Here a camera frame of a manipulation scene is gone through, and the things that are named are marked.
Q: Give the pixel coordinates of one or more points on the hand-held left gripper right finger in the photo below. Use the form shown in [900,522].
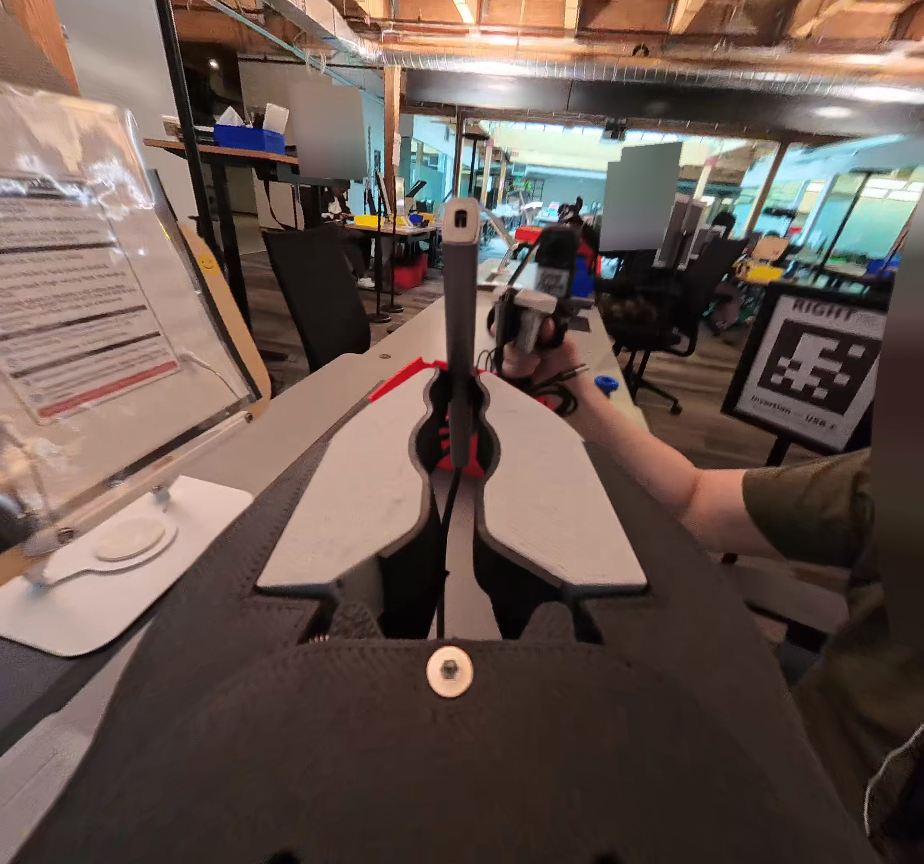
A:
[563,503]

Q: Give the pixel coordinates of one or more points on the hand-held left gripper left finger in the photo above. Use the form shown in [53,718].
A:
[346,503]

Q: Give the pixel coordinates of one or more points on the red plastic bin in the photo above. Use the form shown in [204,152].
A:
[476,467]
[410,272]

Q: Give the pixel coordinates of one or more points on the slim grey usb hub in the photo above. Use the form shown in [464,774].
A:
[460,301]

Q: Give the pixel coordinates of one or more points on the person's right hand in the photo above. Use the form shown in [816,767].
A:
[552,366]

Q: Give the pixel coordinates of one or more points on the blue tape roll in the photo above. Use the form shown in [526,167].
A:
[605,384]

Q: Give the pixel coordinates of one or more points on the black office chair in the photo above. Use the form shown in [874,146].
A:
[693,279]
[317,293]

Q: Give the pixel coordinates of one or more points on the black framed marker sign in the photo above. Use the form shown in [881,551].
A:
[816,366]

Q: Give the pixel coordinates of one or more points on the blue plastic bin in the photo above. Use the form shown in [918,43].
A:
[249,138]

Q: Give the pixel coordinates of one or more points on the wooden top desk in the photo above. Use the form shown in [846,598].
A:
[238,155]

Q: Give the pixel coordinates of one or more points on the document stand with instruction sheet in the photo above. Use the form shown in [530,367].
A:
[86,286]

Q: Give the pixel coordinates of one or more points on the black metal pole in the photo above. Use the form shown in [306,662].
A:
[180,84]

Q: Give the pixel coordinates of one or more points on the silver ventilation duct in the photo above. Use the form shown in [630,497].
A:
[577,70]

